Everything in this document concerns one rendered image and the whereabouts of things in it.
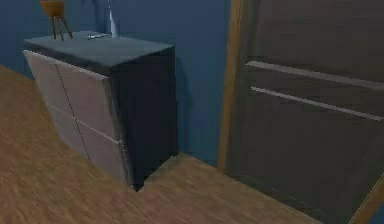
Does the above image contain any dark chest of drawers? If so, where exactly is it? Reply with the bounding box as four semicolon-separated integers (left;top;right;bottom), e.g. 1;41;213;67
22;30;180;192

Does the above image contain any dark brown room door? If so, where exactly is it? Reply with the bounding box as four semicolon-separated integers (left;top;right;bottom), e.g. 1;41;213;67
216;0;384;224

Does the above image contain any small grey flat object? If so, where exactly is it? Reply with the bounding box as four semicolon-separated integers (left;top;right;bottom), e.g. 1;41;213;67
87;32;110;40

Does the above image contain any orange tripod lamp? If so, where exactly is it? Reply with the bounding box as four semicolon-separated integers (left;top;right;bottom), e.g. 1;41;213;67
39;0;74;42

